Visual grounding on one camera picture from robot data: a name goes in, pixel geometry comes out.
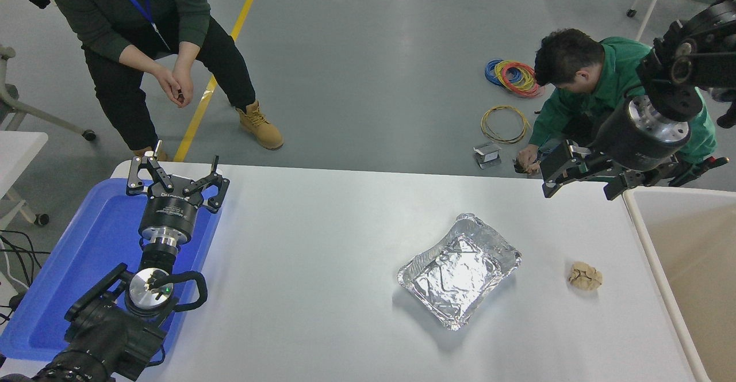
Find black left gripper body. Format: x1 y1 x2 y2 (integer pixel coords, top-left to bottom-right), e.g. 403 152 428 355
139 178 203 243

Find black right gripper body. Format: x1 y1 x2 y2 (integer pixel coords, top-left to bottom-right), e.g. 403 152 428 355
592 101 688 173

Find silver foil tray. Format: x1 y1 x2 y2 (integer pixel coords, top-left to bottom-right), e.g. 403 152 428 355
397 213 523 331

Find crouching person's right hand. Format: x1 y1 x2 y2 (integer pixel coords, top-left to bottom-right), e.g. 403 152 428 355
516 145 542 174

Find standing person's right hand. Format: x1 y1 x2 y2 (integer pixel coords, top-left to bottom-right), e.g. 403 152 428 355
154 67 186 108

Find standing person's left hand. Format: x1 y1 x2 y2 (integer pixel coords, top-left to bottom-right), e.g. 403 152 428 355
174 64 195 105

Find crouching person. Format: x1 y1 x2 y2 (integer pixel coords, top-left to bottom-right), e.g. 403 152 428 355
516 28 719 177

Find red and black tool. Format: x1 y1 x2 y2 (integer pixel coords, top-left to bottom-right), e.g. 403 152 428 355
670 155 729 187

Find small silver metal box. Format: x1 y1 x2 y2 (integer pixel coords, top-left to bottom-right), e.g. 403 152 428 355
473 142 502 170

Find blue plastic tray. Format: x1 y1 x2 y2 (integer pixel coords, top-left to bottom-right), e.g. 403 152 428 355
0 178 224 362

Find crumpled tan paper ball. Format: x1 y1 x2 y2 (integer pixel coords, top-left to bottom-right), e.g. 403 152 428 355
568 262 603 291

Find large pale bin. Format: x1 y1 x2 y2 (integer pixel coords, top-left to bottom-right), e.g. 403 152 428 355
623 186 736 382

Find white side table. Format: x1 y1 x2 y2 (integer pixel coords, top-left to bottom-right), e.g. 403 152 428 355
0 131 50 226

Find grey wheeled chair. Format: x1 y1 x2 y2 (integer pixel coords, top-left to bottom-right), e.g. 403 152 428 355
0 45 97 142

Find standing person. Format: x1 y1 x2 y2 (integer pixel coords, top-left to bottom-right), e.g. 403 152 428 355
40 0 284 162

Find thin yellow wire coil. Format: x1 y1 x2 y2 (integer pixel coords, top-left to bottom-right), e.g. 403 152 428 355
481 105 531 144

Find red and yellow wire coil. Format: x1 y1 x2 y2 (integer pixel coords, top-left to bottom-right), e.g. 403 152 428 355
496 61 545 99

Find blue wire coil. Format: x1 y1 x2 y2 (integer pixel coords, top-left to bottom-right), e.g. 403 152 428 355
484 59 521 88

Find black floor cables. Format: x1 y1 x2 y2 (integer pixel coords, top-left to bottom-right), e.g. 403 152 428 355
0 230 51 325

